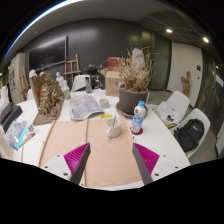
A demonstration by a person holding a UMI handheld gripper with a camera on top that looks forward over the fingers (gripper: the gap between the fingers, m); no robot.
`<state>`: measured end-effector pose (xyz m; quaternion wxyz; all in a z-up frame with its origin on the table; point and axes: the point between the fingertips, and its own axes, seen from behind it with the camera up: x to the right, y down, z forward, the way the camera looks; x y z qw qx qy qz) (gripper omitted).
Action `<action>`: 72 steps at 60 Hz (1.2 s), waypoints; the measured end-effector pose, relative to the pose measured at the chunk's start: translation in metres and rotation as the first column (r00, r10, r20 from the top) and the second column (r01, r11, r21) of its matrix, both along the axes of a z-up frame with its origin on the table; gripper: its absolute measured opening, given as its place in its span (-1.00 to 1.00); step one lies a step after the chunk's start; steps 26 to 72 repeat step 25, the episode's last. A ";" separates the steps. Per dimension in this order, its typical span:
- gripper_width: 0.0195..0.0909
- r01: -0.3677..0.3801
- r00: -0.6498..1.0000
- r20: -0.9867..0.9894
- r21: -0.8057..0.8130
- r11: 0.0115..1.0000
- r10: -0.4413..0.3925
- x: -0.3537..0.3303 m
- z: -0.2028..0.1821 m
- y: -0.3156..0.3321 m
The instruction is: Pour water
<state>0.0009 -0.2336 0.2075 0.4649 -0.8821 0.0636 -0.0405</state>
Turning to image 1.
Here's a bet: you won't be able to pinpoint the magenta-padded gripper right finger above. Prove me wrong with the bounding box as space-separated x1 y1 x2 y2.
132 142 183 186

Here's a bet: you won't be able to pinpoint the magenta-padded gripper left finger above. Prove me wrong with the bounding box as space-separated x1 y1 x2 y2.
42 142 92 186

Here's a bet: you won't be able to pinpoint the clear blue-capped drink bottle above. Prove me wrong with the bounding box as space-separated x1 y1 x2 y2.
130 100 148 134

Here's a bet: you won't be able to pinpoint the white ceramic mug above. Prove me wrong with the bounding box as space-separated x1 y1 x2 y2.
105 116 123 138

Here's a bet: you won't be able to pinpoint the black backpack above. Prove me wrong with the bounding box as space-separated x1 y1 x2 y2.
173 118 205 153

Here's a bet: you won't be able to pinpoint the stack of papers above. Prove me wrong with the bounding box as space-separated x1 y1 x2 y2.
156 100 179 125

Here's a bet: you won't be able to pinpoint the open grey magazine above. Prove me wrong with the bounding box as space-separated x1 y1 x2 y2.
68 94 105 121

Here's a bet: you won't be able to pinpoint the wooden paint brush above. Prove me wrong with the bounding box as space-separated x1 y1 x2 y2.
19 129 40 148

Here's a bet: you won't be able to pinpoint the grey plant saucer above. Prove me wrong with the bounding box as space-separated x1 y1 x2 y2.
114 101 149 119

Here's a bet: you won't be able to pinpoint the dried plant in grey pot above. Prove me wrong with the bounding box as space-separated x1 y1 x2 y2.
118 46 156 115

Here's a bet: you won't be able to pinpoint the small white cup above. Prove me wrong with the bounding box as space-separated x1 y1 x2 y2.
98 98 110 109

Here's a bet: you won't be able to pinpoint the bronze relief sculpture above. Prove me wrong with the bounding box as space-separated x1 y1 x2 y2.
29 73 66 127

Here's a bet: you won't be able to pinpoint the colourful book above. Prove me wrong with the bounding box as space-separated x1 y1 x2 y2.
4 119 29 151

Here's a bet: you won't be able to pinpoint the clear spray bottle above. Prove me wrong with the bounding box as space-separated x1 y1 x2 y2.
84 77 93 94

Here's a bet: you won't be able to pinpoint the small white plaster figure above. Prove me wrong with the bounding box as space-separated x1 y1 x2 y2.
55 71 65 88

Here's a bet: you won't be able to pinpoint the black flat boxes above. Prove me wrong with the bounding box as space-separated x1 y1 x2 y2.
0 101 24 133

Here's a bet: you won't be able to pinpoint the brown cardboard box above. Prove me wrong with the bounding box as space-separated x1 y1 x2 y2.
100 68 125 98

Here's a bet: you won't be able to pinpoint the brown wooden figure sculpture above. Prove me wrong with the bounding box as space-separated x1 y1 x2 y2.
180 70 192 98

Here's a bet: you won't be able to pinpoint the wooden easel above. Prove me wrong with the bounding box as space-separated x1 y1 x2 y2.
63 53 82 88
19 66 29 101

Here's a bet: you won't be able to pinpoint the white plaster cast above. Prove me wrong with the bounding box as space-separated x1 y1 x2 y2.
0 85 9 108

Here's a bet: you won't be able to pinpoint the red box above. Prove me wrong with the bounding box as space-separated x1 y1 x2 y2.
107 57 122 70

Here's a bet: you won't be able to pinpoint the tall white plaster statue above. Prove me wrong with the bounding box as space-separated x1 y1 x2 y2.
131 47 146 71

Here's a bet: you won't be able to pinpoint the long ceiling light strip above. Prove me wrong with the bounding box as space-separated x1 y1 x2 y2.
4 0 84 58

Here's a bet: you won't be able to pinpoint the black wall board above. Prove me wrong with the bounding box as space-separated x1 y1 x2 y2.
28 35 68 71

